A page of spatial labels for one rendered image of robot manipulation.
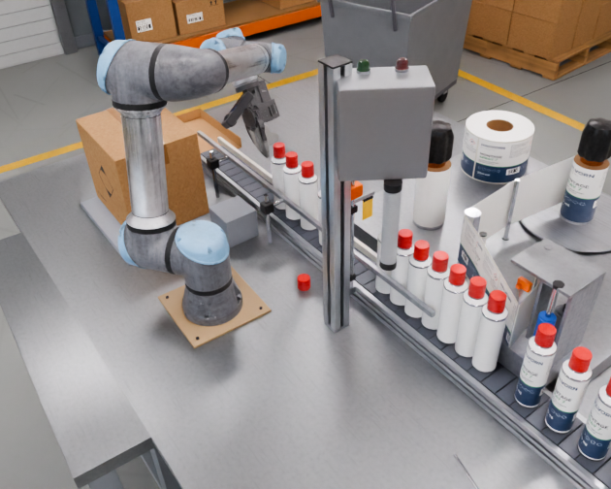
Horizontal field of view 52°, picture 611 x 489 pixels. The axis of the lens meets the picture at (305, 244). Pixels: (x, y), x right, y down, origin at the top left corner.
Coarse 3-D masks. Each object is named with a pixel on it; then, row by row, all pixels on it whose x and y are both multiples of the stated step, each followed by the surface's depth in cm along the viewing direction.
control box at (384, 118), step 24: (384, 72) 114; (408, 72) 114; (360, 96) 110; (384, 96) 110; (408, 96) 110; (432, 96) 110; (360, 120) 113; (384, 120) 113; (408, 120) 113; (432, 120) 113; (360, 144) 116; (384, 144) 116; (408, 144) 116; (360, 168) 119; (384, 168) 119; (408, 168) 119
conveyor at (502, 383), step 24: (240, 168) 204; (264, 192) 192; (312, 240) 173; (360, 264) 164; (432, 336) 144; (456, 360) 138; (504, 384) 132; (528, 408) 127; (552, 432) 123; (576, 432) 123; (576, 456) 119; (600, 480) 115
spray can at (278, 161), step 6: (276, 144) 174; (282, 144) 174; (276, 150) 173; (282, 150) 173; (276, 156) 174; (282, 156) 174; (276, 162) 174; (282, 162) 174; (276, 168) 175; (282, 168) 175; (276, 174) 177; (282, 174) 176; (276, 180) 178; (282, 180) 178; (276, 186) 179; (282, 186) 179; (282, 192) 180; (276, 198) 182; (282, 204) 183; (282, 210) 184
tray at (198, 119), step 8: (192, 112) 240; (200, 112) 241; (184, 120) 240; (192, 120) 241; (200, 120) 241; (208, 120) 239; (216, 120) 232; (192, 128) 236; (200, 128) 236; (208, 128) 236; (216, 128) 235; (224, 128) 229; (208, 136) 231; (216, 136) 231; (224, 136) 230; (232, 136) 226; (200, 144) 226; (208, 144) 226; (232, 144) 226; (240, 144) 224; (200, 152) 222
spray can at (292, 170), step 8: (288, 152) 170; (296, 152) 170; (288, 160) 169; (296, 160) 169; (288, 168) 171; (296, 168) 171; (288, 176) 171; (296, 176) 171; (288, 184) 173; (296, 184) 172; (288, 192) 174; (296, 192) 174; (296, 200) 176; (288, 208) 178; (288, 216) 180; (296, 216) 179
